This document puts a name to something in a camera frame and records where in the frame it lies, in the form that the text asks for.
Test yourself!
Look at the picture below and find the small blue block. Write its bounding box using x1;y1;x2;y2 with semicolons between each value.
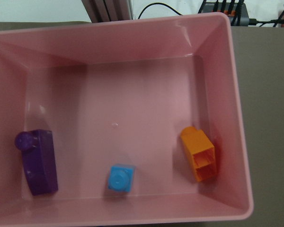
108;164;136;192

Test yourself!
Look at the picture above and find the orange block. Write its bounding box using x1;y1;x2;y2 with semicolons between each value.
180;126;217;182

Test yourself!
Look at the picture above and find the purple block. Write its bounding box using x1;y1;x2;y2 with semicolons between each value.
14;129;58;196

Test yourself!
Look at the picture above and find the pink plastic box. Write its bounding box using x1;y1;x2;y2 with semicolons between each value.
0;13;254;227

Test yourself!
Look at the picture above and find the aluminium frame post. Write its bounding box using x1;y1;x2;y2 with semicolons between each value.
81;0;133;23

